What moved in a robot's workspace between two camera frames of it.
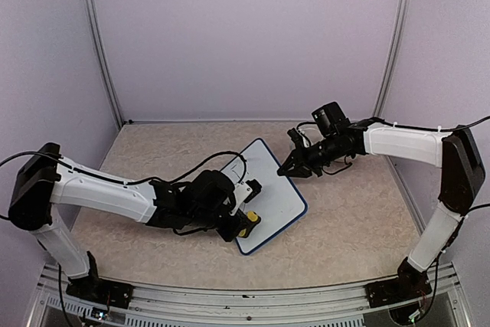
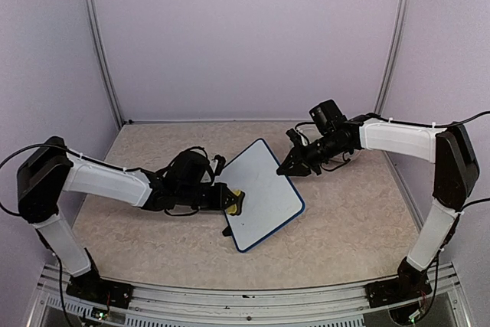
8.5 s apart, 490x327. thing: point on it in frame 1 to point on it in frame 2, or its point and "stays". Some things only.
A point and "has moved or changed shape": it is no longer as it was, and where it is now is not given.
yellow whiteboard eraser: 253,217 has moved or changed shape
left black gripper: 227,238 to 220,204
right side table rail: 416,219 stays
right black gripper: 295,158 stays
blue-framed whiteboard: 279,204 stays
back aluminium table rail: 146,122 stays
